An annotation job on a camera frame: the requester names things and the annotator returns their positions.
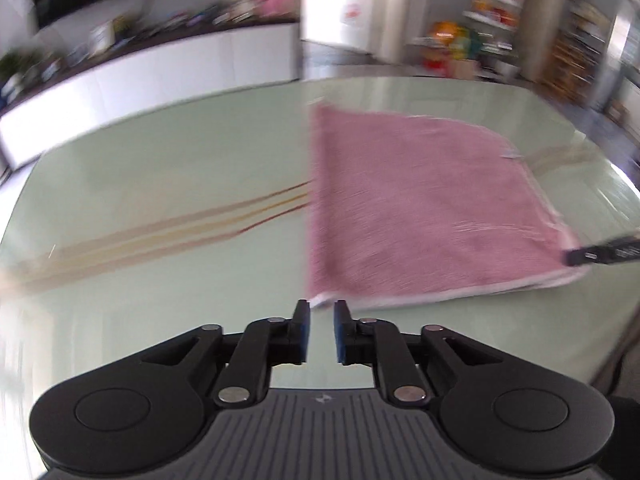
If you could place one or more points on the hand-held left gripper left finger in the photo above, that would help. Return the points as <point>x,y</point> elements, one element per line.
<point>301,332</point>

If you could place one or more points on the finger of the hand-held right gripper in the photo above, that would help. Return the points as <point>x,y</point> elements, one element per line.
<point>605,252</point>

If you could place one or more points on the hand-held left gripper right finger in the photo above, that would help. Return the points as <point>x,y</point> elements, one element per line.
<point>341,332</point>

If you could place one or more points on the pink towel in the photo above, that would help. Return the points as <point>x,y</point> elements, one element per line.
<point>425,210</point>

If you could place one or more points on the wooden rack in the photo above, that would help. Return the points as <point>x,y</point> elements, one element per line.
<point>580,55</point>

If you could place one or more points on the white storage shelf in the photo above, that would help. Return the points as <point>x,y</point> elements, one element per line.
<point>492,15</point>

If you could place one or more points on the white sideboard cabinet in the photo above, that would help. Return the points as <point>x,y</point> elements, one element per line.
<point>150,75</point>

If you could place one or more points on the white door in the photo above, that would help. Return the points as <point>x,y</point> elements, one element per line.
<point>345,5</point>

